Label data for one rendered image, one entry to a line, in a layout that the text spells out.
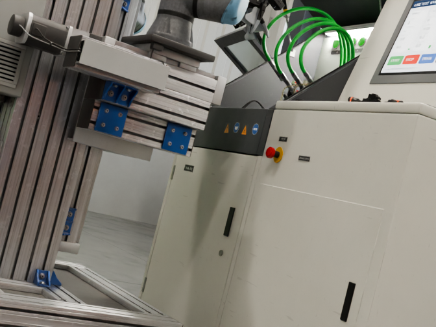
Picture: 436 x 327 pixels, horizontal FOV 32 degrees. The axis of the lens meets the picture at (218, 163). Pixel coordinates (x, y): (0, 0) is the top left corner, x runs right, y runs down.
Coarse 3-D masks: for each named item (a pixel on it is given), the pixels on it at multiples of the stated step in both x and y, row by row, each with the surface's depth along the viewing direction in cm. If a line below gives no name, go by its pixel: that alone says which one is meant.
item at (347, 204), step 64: (320, 128) 223; (384, 128) 197; (256, 192) 246; (320, 192) 215; (384, 192) 191; (256, 256) 236; (320, 256) 208; (384, 256) 186; (256, 320) 228; (320, 320) 201; (384, 320) 187
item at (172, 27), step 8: (160, 16) 230; (168, 16) 229; (176, 16) 229; (184, 16) 230; (152, 24) 231; (160, 24) 229; (168, 24) 228; (176, 24) 228; (184, 24) 230; (192, 24) 233; (152, 32) 229; (160, 32) 227; (168, 32) 228; (176, 32) 228; (184, 32) 229; (192, 32) 234; (176, 40) 227; (184, 40) 229; (192, 40) 234
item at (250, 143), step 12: (216, 108) 287; (228, 108) 278; (240, 108) 270; (252, 108) 262; (216, 120) 285; (228, 120) 276; (240, 120) 268; (252, 120) 260; (264, 120) 253; (204, 132) 291; (216, 132) 282; (240, 132) 266; (204, 144) 289; (216, 144) 280; (228, 144) 271; (240, 144) 264; (252, 144) 256
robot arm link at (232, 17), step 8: (200, 0) 227; (208, 0) 226; (216, 0) 226; (224, 0) 225; (232, 0) 224; (240, 0) 225; (248, 0) 233; (200, 8) 228; (208, 8) 227; (216, 8) 226; (224, 8) 226; (232, 8) 225; (240, 8) 227; (200, 16) 231; (208, 16) 229; (216, 16) 228; (224, 16) 227; (232, 16) 226; (240, 16) 230; (232, 24) 230
